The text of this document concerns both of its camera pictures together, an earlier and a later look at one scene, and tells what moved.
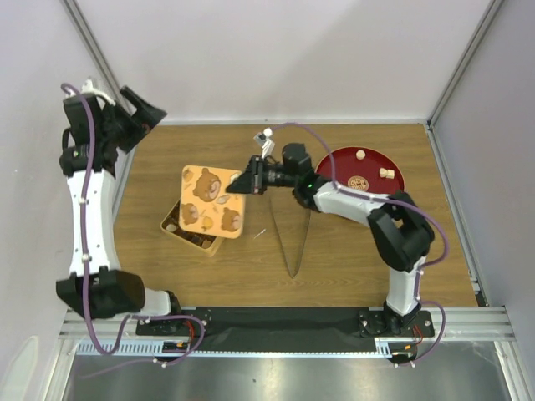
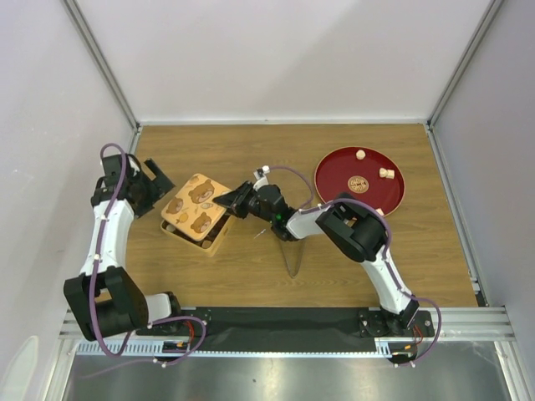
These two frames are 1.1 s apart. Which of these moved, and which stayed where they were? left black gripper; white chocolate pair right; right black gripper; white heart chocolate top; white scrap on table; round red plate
Moved: left black gripper; right black gripper
Stayed: white chocolate pair right; white heart chocolate top; white scrap on table; round red plate
